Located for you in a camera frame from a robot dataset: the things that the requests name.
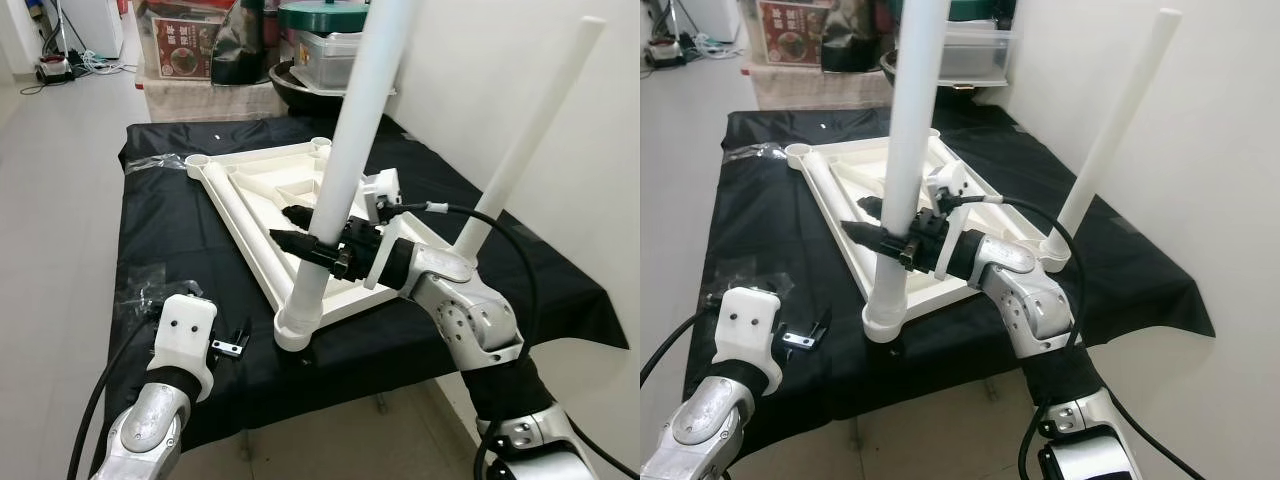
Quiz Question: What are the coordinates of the black tablecloth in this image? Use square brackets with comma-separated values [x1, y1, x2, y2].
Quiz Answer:
[118, 110, 631, 456]
[685, 100, 1216, 456]

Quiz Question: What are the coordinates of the clear tape patch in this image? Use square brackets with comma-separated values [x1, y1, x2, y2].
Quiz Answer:
[118, 262, 176, 316]

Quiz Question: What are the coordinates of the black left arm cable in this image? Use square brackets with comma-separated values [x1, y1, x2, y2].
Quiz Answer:
[640, 310, 723, 386]
[65, 318, 156, 480]

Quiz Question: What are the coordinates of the beige cloth covered bench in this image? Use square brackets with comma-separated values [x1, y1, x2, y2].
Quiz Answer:
[750, 62, 901, 111]
[145, 75, 301, 123]

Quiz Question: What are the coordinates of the large black basin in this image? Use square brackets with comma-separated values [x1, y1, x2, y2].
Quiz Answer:
[268, 60, 396, 111]
[880, 50, 1006, 101]

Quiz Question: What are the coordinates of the clear plastic storage box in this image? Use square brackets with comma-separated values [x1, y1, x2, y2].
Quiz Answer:
[940, 20, 1016, 86]
[290, 30, 396, 96]

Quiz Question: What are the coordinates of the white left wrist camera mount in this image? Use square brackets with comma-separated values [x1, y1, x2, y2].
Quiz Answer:
[150, 293, 219, 401]
[720, 287, 784, 391]

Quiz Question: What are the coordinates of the clear tape strip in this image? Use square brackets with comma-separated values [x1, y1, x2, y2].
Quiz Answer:
[725, 143, 791, 166]
[125, 150, 191, 173]

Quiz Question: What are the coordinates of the black plastic bag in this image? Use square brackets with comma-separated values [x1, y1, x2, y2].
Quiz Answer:
[822, 0, 896, 73]
[210, 0, 286, 86]

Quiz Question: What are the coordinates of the red printed carton box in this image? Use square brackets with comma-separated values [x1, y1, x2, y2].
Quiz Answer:
[155, 15, 216, 79]
[762, 0, 826, 66]

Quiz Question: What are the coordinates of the white cabinet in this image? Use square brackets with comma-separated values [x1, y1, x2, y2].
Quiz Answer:
[690, 0, 741, 43]
[62, 0, 126, 59]

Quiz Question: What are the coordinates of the teal coiled cable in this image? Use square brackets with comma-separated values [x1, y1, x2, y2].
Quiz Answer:
[685, 35, 741, 63]
[75, 50, 136, 79]

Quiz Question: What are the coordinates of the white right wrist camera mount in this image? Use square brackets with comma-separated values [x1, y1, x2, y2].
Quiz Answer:
[358, 168, 406, 291]
[925, 160, 971, 276]

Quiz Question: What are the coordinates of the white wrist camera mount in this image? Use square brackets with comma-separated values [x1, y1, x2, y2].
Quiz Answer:
[720, 287, 784, 391]
[358, 168, 406, 291]
[925, 160, 971, 276]
[150, 293, 219, 401]

